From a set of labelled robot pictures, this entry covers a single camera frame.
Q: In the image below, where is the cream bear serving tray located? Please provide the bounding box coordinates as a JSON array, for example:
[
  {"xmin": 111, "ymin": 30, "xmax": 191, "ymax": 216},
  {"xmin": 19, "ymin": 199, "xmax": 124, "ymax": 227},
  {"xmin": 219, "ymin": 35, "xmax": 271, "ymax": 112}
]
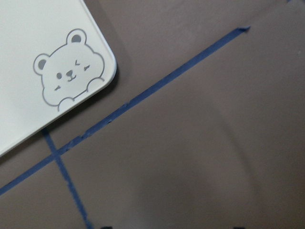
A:
[{"xmin": 0, "ymin": 0, "xmax": 117, "ymax": 155}]

